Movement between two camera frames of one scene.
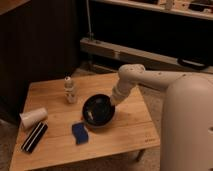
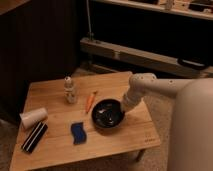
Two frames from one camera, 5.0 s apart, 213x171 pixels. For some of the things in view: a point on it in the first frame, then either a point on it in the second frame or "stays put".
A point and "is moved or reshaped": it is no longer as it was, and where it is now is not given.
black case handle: [192, 63] stays put
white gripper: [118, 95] to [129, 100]
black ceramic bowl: [97, 109] is moved or reshaped
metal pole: [89, 19] stays put
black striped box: [35, 135] stays put
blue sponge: [80, 132] stays put
